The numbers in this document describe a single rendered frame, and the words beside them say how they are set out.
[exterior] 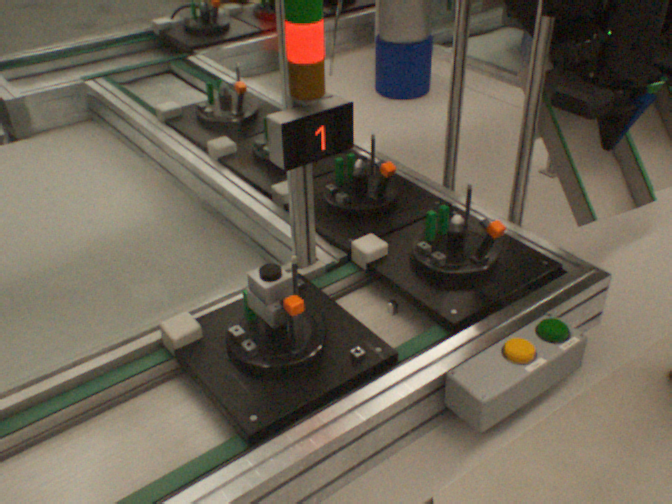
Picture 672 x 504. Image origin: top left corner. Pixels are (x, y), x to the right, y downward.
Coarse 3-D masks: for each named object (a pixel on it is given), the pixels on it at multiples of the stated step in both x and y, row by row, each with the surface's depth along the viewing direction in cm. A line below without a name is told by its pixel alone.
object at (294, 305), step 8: (296, 296) 92; (280, 304) 93; (288, 304) 91; (296, 304) 91; (288, 312) 91; (296, 312) 91; (288, 320) 93; (296, 320) 92; (296, 328) 93; (296, 336) 94; (296, 344) 94
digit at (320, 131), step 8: (312, 120) 99; (320, 120) 99; (328, 120) 100; (312, 128) 99; (320, 128) 100; (328, 128) 101; (312, 136) 100; (320, 136) 101; (328, 136) 102; (312, 144) 101; (320, 144) 101; (328, 144) 102; (312, 152) 101; (320, 152) 102; (328, 152) 103
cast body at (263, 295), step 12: (276, 264) 94; (252, 276) 94; (264, 276) 93; (276, 276) 93; (288, 276) 94; (252, 288) 95; (264, 288) 92; (276, 288) 93; (288, 288) 94; (252, 300) 96; (264, 300) 93; (276, 300) 94; (264, 312) 95; (276, 312) 93; (276, 324) 94
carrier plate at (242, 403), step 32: (224, 320) 105; (352, 320) 104; (192, 352) 99; (224, 352) 99; (384, 352) 98; (224, 384) 94; (256, 384) 94; (288, 384) 94; (320, 384) 94; (352, 384) 95; (224, 416) 92; (256, 416) 89; (288, 416) 90
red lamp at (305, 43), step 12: (288, 24) 93; (300, 24) 92; (312, 24) 92; (288, 36) 94; (300, 36) 93; (312, 36) 93; (288, 48) 95; (300, 48) 93; (312, 48) 94; (324, 48) 96; (300, 60) 94; (312, 60) 94
